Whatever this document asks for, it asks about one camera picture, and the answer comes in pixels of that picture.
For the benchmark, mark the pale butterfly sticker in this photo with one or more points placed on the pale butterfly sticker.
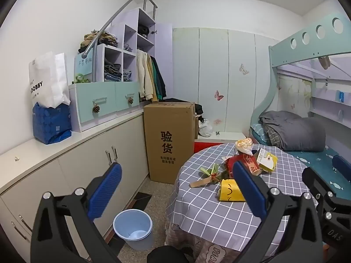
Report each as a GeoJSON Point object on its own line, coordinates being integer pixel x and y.
{"type": "Point", "coordinates": [244, 70]}

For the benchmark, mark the green plant decoration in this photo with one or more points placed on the green plant decoration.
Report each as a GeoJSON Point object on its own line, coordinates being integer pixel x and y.
{"type": "Point", "coordinates": [81, 79]}

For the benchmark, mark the light blue paper sign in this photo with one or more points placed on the light blue paper sign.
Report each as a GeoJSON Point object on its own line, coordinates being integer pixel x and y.
{"type": "Point", "coordinates": [83, 64]}

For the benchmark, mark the pile of folded clothes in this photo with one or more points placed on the pile of folded clothes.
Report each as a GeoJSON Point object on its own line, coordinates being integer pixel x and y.
{"type": "Point", "coordinates": [101, 39]}

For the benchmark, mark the white medicine box green edge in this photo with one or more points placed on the white medicine box green edge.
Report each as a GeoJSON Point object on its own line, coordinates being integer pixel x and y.
{"type": "Point", "coordinates": [267, 161]}

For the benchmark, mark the low white cabinet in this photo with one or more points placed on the low white cabinet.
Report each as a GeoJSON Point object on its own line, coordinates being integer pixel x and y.
{"type": "Point", "coordinates": [82, 164]}

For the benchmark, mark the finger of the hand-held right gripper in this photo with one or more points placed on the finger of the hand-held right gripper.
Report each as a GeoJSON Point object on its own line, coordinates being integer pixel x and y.
{"type": "Point", "coordinates": [315, 180]}
{"type": "Point", "coordinates": [341, 167]}

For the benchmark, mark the black cloth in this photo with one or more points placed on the black cloth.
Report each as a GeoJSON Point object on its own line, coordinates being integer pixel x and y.
{"type": "Point", "coordinates": [198, 109]}

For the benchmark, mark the teal candy print bedsheet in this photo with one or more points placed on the teal candy print bedsheet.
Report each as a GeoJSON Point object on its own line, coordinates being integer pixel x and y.
{"type": "Point", "coordinates": [318, 159]}

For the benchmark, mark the small cardboard box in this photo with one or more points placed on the small cardboard box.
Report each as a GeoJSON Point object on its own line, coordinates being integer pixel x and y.
{"type": "Point", "coordinates": [196, 126]}

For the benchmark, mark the mint bunk bed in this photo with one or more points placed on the mint bunk bed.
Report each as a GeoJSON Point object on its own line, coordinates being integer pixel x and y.
{"type": "Point", "coordinates": [290, 54]}

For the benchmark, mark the white yellow wrapper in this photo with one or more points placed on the white yellow wrapper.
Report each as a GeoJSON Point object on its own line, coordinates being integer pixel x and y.
{"type": "Point", "coordinates": [244, 145]}

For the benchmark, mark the grey checked tablecloth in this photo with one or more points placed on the grey checked tablecloth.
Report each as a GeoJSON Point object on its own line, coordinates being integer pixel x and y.
{"type": "Point", "coordinates": [208, 211]}

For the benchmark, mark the red snack packet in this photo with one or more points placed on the red snack packet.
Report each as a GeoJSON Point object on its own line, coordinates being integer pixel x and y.
{"type": "Point", "coordinates": [249, 164]}

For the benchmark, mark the small blue box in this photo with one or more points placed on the small blue box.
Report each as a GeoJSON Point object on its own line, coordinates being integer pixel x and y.
{"type": "Point", "coordinates": [341, 96]}

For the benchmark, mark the red box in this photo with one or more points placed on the red box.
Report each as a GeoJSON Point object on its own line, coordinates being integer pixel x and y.
{"type": "Point", "coordinates": [205, 148]}

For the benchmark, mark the green leaf bundle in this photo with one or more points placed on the green leaf bundle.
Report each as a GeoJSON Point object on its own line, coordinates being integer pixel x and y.
{"type": "Point", "coordinates": [212, 171]}

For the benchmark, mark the grey metal handrail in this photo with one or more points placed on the grey metal handrail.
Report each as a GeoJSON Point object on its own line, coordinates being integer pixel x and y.
{"type": "Point", "coordinates": [120, 11]}

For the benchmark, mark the purple stair shelf unit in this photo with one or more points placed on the purple stair shelf unit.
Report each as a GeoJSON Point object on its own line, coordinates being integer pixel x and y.
{"type": "Point", "coordinates": [161, 60]}

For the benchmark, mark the folded blue jeans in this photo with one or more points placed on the folded blue jeans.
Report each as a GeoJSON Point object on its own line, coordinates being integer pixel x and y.
{"type": "Point", "coordinates": [127, 76]}

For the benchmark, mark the cream hanging jacket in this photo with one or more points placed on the cream hanging jacket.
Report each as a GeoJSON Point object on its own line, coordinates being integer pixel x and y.
{"type": "Point", "coordinates": [143, 74]}

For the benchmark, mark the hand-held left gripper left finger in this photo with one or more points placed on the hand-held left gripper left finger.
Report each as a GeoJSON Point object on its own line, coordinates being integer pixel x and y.
{"type": "Point", "coordinates": [105, 189]}

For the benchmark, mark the beige hanging object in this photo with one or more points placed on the beige hanging object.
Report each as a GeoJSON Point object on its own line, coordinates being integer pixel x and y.
{"type": "Point", "coordinates": [325, 62]}

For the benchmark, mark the printed table skirt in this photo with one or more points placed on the printed table skirt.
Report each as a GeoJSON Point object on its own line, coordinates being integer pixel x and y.
{"type": "Point", "coordinates": [208, 249]}

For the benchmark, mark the folded black clothes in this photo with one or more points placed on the folded black clothes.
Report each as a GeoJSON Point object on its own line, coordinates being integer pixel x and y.
{"type": "Point", "coordinates": [142, 30]}

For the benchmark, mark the pink butterfly sticker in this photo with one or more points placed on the pink butterfly sticker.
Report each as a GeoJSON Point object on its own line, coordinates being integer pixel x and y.
{"type": "Point", "coordinates": [218, 96]}

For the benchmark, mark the person's dark trouser leg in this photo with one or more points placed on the person's dark trouser leg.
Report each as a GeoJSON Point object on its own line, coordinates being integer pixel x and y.
{"type": "Point", "coordinates": [167, 254]}

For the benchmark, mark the folded dark jeans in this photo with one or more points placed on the folded dark jeans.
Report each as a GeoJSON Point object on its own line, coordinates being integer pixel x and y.
{"type": "Point", "coordinates": [112, 72]}

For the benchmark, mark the mustard hanging jacket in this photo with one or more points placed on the mustard hanging jacket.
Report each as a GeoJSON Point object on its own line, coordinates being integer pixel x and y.
{"type": "Point", "coordinates": [153, 87]}

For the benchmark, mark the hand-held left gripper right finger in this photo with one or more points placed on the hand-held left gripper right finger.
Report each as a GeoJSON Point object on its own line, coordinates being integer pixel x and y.
{"type": "Point", "coordinates": [249, 189]}

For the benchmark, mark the wide mint drawer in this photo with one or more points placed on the wide mint drawer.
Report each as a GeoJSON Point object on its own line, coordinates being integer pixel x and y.
{"type": "Point", "coordinates": [93, 94]}

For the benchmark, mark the yellow smiley packet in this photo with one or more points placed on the yellow smiley packet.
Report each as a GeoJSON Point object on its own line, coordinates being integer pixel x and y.
{"type": "Point", "coordinates": [230, 191]}

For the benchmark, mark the white plastic bag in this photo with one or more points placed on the white plastic bag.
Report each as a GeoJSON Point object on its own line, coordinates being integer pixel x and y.
{"type": "Point", "coordinates": [205, 128]}

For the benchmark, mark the black hanging jacket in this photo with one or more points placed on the black hanging jacket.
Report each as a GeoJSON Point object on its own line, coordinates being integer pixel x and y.
{"type": "Point", "coordinates": [162, 85]}

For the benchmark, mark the blue checked pillow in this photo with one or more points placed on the blue checked pillow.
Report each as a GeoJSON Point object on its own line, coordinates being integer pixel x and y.
{"type": "Point", "coordinates": [257, 131]}

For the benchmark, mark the grey duvet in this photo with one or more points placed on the grey duvet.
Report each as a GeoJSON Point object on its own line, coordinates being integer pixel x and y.
{"type": "Point", "coordinates": [296, 131]}

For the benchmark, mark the green hanging jacket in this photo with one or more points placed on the green hanging jacket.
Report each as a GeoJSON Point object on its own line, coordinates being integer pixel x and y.
{"type": "Point", "coordinates": [156, 79]}

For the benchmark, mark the pine cone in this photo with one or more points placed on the pine cone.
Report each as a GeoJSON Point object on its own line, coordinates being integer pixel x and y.
{"type": "Point", "coordinates": [130, 100]}
{"type": "Point", "coordinates": [96, 109]}

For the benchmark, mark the white paper bag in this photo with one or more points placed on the white paper bag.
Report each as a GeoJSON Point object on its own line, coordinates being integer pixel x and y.
{"type": "Point", "coordinates": [46, 79]}

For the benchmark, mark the white board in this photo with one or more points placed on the white board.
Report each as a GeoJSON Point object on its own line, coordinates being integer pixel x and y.
{"type": "Point", "coordinates": [224, 137]}

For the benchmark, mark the tall cardboard box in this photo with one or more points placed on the tall cardboard box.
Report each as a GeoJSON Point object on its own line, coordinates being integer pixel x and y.
{"type": "Point", "coordinates": [168, 142]}

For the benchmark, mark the blue plastic bin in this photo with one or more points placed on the blue plastic bin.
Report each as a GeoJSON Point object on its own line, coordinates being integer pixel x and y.
{"type": "Point", "coordinates": [123, 227]}

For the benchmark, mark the narrow mint drawer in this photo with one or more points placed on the narrow mint drawer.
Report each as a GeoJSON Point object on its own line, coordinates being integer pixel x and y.
{"type": "Point", "coordinates": [126, 90]}

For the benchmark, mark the blue plastic package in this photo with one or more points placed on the blue plastic package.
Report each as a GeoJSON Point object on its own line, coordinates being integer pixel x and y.
{"type": "Point", "coordinates": [50, 126]}

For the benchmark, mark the white panel wardrobe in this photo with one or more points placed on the white panel wardrobe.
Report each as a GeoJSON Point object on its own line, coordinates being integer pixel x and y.
{"type": "Point", "coordinates": [235, 101]}

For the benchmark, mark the wooden stick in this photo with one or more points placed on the wooden stick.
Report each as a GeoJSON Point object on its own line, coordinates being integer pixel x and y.
{"type": "Point", "coordinates": [200, 183]}

